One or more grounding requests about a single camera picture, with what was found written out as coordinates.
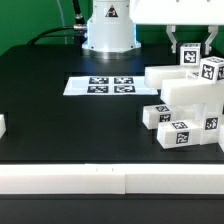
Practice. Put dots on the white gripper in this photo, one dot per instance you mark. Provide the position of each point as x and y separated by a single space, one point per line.
180 12

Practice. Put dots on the small white tagged cube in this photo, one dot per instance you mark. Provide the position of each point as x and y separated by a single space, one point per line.
190 54

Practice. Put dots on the white chair back part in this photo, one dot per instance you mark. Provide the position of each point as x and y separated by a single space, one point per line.
177 89

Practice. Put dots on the white tagged cube edge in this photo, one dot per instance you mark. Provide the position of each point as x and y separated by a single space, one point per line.
211 69

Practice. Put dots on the white chair seat part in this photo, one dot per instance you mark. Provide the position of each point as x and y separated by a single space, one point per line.
209 116

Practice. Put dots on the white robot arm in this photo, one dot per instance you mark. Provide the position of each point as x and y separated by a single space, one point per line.
112 26

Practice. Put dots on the white block right edge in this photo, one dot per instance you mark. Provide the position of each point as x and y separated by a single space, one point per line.
221 139

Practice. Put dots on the white block edge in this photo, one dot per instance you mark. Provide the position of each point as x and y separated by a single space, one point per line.
2 125
221 139

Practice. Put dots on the white block left edge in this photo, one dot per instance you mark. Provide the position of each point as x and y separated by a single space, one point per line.
2 125

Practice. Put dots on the white front rail wall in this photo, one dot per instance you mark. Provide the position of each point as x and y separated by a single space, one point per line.
112 179

